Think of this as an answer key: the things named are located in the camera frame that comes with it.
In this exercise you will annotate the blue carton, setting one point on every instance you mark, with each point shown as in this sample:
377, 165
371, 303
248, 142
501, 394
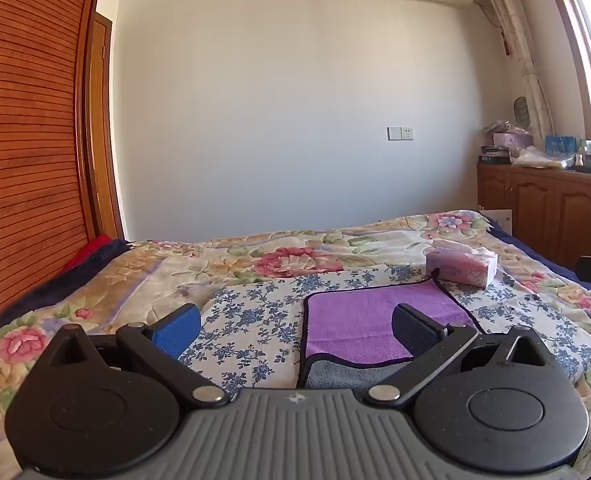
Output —
561, 145

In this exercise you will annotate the patterned beige curtain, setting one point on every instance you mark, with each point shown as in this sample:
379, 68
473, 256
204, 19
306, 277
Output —
528, 60

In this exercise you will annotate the floral quilt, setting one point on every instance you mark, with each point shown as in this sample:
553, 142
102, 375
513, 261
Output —
275, 255

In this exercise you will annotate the white wall socket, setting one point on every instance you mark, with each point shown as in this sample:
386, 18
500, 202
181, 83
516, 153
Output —
400, 133

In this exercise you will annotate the pink storage box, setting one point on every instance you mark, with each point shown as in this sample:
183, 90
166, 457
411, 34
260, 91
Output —
513, 141

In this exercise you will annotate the wooden room door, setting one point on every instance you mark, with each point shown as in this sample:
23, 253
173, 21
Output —
102, 125

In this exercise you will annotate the red cloth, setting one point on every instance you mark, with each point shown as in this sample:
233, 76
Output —
87, 252

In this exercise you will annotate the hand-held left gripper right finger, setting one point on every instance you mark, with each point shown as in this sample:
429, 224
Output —
415, 332

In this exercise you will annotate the red tassel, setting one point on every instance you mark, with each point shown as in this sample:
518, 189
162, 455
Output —
508, 42

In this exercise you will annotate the blue floral white cloth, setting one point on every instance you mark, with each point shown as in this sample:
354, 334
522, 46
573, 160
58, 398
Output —
255, 320

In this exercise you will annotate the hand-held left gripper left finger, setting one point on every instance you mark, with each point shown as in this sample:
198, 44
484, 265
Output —
178, 331

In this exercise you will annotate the woven hand fan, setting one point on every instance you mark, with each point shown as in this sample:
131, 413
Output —
521, 110

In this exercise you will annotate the purple and grey towel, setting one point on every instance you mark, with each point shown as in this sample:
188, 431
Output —
360, 317

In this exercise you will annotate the pink tissue box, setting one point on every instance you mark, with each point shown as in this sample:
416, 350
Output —
458, 267

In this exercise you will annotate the clear plastic bag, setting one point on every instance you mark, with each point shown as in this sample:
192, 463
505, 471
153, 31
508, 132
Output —
543, 157

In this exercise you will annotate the wooden window frame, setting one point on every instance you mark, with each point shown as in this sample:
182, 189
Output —
583, 60

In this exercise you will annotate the stack of dark books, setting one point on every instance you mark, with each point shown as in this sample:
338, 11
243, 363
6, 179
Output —
493, 156

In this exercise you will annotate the wooden cabinet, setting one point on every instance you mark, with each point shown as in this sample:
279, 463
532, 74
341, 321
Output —
545, 205

